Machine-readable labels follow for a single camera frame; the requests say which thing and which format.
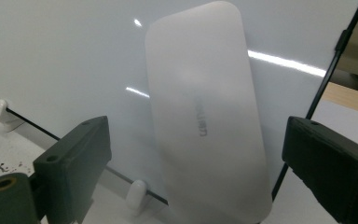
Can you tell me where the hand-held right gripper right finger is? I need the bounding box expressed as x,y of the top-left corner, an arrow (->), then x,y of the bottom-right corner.
281,115 -> 358,224

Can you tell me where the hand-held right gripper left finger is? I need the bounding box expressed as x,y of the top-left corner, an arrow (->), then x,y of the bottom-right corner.
32,115 -> 113,224

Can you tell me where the wooden table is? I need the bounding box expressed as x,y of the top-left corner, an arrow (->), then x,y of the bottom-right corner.
321,81 -> 358,119

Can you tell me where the white whiteboard eraser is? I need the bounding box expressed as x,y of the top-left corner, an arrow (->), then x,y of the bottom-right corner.
144,0 -> 274,224

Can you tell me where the white whiteboard with black frame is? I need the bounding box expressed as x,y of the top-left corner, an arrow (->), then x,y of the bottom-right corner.
0,0 -> 358,207

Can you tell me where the white whiteboard support clip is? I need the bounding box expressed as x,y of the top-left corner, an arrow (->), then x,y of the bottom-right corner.
125,178 -> 153,217
0,98 -> 24,133

